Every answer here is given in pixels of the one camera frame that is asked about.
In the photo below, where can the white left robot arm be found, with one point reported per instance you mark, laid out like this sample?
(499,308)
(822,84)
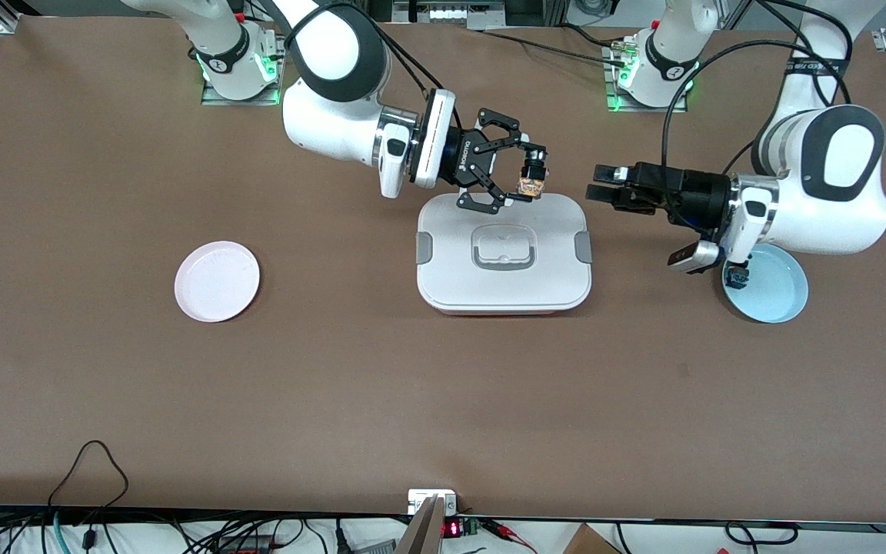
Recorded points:
(835,204)

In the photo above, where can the red probe lead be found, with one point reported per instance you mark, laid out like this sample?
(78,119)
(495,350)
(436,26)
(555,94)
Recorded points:
(508,532)

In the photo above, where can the brown cardboard piece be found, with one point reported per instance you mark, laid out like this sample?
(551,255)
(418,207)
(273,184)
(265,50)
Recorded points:
(587,542)

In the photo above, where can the light blue round plate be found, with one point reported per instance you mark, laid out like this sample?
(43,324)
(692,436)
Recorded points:
(777,296)

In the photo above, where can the white lunch box, grey clips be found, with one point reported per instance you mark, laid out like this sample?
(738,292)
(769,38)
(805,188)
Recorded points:
(504,288)

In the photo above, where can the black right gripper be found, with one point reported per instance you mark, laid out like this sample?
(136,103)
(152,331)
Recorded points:
(467,160)

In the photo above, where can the red digit display module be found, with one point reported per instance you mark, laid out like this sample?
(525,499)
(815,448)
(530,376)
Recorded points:
(452,528)

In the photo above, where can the aluminium profile post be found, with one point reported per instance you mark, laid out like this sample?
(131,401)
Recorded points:
(421,535)

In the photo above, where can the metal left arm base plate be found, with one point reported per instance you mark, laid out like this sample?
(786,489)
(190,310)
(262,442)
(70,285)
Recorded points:
(612,106)

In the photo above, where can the grey power adapter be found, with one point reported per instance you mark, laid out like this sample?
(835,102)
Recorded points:
(374,548)

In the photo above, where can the orange push-button switch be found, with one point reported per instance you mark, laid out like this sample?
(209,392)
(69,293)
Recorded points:
(532,185)

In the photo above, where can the pink round plate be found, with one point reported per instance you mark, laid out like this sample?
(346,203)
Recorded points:
(216,281)

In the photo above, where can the white mounting bracket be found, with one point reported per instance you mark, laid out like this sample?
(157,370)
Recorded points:
(418,498)

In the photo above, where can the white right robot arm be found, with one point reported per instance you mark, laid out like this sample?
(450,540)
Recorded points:
(328,127)

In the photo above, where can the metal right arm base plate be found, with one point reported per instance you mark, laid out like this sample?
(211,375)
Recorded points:
(212,98)

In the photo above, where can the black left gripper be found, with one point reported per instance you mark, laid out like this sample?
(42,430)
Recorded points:
(691,195)

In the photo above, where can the white device panel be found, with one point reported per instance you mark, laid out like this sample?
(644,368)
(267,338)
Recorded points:
(451,11)

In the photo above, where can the blue push-button switch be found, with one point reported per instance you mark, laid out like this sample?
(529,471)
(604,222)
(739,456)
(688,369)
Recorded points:
(737,277)

